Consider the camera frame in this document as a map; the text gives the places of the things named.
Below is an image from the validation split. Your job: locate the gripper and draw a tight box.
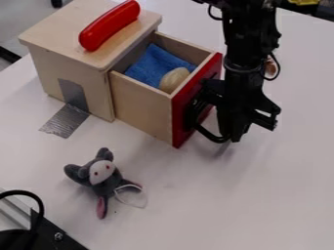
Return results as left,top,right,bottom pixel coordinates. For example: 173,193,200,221
199,60,283,144

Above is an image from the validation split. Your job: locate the drawer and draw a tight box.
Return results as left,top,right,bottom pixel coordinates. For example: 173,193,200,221
107,31,232,149

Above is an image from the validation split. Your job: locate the beige toy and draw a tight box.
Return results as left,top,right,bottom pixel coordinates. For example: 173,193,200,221
157,66,192,95

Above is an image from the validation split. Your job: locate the blue cloth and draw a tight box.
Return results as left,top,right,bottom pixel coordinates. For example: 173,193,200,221
123,43,199,90

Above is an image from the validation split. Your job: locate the grey plush mouse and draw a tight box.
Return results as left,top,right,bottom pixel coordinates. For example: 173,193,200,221
63,146,150,221

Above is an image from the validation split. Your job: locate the red toy sausage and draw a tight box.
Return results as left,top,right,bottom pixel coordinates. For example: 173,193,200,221
76,0,143,53

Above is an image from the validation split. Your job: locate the grey tape strip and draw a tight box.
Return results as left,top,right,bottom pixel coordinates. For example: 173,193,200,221
37,77,92,140

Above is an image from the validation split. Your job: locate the cabinet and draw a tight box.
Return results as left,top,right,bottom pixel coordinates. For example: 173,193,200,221
17,0,163,123

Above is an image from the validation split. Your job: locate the black cable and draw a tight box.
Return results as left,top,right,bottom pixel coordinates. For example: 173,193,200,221
0,189,48,235

